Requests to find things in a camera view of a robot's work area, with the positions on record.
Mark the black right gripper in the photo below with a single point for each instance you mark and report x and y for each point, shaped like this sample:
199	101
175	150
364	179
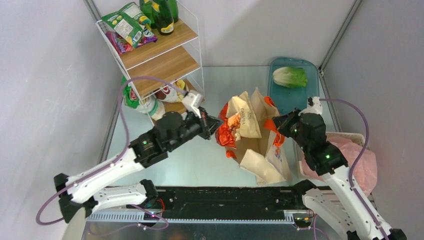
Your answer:
286	122

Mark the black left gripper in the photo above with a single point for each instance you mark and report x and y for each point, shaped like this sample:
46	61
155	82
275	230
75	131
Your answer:
204	124

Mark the beige floral tote bag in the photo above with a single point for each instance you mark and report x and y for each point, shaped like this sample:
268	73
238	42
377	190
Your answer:
264	157

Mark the pink plastic bag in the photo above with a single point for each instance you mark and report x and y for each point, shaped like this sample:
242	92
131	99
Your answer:
365	171

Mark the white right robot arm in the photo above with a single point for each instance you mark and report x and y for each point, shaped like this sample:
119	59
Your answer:
355	218

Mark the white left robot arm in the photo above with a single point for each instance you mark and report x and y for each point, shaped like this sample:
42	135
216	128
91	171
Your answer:
91	189

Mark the teal plastic tray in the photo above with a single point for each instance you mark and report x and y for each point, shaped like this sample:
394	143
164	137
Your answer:
285	98

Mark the green lettuce head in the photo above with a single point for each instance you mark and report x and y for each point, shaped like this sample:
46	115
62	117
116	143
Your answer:
290	77

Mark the yellow snack pack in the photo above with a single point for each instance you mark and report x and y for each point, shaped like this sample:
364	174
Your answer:
182	85

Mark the white brown snack bag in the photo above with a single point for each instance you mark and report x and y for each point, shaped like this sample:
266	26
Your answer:
168	94

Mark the green white snack bag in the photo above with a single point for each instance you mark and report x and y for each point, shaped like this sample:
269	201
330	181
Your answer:
150	106

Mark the white plastic basket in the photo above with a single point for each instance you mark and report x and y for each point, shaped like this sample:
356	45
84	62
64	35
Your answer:
356	138

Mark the green glass bottle front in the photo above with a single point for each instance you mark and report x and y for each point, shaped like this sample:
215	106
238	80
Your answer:
162	16

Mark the green glass bottle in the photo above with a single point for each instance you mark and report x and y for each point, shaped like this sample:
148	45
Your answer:
173	6
162	16
147	19

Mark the purple candy bag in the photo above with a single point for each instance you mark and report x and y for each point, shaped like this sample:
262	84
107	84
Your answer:
122	46

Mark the green glass bottle back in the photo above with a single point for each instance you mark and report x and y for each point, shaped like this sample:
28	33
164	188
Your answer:
173	6

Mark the green glass bottle middle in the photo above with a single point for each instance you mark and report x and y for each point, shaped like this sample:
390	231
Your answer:
147	19

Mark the green chips bag top shelf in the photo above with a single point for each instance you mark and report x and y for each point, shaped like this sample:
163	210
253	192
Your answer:
127	22

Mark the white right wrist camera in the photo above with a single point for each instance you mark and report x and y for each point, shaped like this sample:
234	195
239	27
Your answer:
314	106

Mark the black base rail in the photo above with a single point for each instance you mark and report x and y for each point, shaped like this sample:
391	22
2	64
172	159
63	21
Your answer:
225	203

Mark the white wire wooden shelf rack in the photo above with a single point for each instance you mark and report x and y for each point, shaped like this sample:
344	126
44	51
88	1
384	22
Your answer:
172	57

